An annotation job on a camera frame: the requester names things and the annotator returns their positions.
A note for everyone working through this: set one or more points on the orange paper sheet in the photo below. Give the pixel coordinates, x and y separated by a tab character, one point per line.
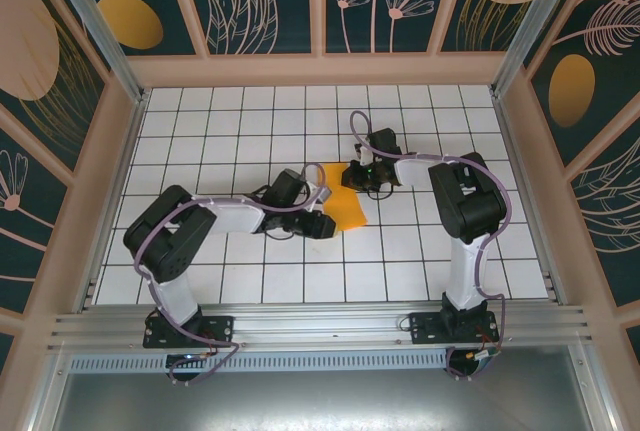
350	201

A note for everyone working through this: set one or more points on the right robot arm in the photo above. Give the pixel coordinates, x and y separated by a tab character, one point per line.
470	201

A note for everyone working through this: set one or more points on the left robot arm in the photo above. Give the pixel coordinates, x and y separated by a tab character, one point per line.
170	231

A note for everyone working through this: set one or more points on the grey metal sheet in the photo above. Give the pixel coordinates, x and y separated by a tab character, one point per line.
320	401

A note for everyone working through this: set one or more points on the small green circuit board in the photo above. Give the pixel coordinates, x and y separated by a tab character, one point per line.
482	358

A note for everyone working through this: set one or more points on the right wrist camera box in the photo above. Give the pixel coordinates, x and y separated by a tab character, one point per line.
365	152

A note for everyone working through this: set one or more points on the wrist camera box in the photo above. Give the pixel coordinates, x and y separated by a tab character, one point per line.
365	152
320	197

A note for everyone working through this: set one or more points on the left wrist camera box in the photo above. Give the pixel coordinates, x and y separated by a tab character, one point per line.
320	197

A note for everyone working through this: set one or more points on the aluminium mounting rail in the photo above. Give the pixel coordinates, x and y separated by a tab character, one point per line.
320	326

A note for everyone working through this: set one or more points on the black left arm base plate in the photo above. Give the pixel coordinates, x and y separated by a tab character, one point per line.
220	328

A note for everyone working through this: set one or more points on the aluminium side rail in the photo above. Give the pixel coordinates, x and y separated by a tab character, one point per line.
511	151
129	151

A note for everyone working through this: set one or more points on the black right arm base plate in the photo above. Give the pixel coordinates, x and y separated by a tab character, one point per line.
425	328

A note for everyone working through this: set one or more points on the aluminium frame post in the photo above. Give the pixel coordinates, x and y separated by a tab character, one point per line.
102	36
537	26

